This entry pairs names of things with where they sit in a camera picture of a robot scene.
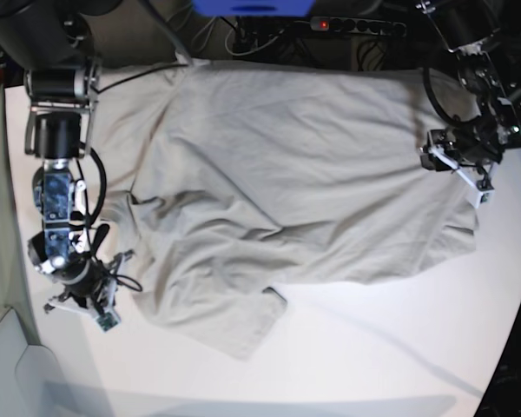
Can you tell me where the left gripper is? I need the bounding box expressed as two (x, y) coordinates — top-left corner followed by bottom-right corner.
(419, 128), (499, 208)

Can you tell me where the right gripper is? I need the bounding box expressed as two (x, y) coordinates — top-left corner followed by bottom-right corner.
(43, 250), (142, 333)

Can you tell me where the beige t-shirt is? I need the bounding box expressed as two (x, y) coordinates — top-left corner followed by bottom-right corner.
(92, 61), (477, 360)

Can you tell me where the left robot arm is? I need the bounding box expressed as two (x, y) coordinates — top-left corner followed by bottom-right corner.
(416, 1), (521, 209)

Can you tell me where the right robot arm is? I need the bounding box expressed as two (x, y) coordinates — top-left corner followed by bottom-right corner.
(0, 1), (141, 332)

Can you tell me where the blue box top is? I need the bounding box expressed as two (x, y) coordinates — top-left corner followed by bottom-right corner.
(192, 0), (314, 17)

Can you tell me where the black power strip red switch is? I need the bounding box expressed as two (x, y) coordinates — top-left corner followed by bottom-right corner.
(309, 17), (407, 37)

